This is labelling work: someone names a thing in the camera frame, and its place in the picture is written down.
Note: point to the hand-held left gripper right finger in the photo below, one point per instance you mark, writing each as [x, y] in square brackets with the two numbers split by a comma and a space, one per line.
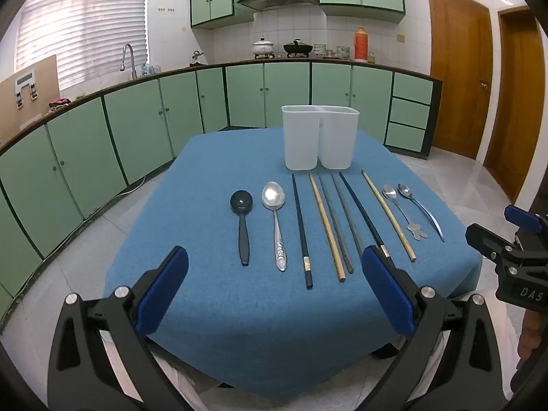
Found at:
[385, 291]

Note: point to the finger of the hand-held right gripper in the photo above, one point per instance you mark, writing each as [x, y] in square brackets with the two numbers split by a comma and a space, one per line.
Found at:
[522, 218]
[488, 242]

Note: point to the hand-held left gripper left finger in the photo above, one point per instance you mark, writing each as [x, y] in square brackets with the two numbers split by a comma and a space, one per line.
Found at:
[165, 291]

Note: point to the bamboo chopstick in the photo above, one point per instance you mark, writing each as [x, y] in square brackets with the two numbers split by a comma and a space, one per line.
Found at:
[387, 214]
[326, 222]

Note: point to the black chopstick with gold band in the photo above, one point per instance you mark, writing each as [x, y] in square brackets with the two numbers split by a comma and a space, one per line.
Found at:
[359, 207]
[301, 227]

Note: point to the small silver spoon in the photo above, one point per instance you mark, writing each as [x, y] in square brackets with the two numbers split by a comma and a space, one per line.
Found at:
[404, 190]

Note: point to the black plastic spoon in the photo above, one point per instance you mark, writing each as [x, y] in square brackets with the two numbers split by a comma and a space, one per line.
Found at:
[242, 201]

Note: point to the large silver spoon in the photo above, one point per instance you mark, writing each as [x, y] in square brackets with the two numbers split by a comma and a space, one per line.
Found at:
[273, 197]

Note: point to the white double utensil holder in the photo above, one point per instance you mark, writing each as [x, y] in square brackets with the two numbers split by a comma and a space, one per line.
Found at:
[299, 141]

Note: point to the person's right hand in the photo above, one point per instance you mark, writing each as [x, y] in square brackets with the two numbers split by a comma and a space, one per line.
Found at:
[531, 334]

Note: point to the blue tablecloth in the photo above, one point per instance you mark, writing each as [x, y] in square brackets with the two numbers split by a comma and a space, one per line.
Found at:
[239, 308]

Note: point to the green lower kitchen cabinets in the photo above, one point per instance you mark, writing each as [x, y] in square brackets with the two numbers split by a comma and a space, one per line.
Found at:
[128, 137]

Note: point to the red cloth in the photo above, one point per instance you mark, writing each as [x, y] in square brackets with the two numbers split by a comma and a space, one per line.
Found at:
[59, 103]

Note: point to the cluster of small bottles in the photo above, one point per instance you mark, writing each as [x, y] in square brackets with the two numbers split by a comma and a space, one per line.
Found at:
[150, 69]

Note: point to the metal kitchen faucet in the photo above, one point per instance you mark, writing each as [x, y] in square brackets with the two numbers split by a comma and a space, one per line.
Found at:
[132, 62]

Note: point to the orange thermos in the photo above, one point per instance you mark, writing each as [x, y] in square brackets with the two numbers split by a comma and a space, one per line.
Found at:
[361, 45]

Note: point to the small metal kettle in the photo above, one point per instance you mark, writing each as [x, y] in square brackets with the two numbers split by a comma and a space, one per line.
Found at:
[197, 59]

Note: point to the patterned bowl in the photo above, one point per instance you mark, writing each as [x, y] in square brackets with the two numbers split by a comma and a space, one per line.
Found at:
[343, 52]

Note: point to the wooden board with white brackets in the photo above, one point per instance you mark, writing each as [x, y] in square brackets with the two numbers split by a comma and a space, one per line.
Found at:
[43, 85]

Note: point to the stack of bowls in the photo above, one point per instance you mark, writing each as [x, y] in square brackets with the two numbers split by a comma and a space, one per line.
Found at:
[319, 50]

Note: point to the black wok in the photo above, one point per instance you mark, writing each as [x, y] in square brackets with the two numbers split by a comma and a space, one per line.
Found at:
[297, 48]

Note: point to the white cooking pot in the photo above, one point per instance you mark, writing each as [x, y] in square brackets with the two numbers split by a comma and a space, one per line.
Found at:
[263, 47]

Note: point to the white window blinds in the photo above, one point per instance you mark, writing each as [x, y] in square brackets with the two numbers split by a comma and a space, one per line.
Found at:
[85, 30]

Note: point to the wooden door in frame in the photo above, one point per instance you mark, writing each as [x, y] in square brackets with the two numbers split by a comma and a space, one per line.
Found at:
[518, 102]

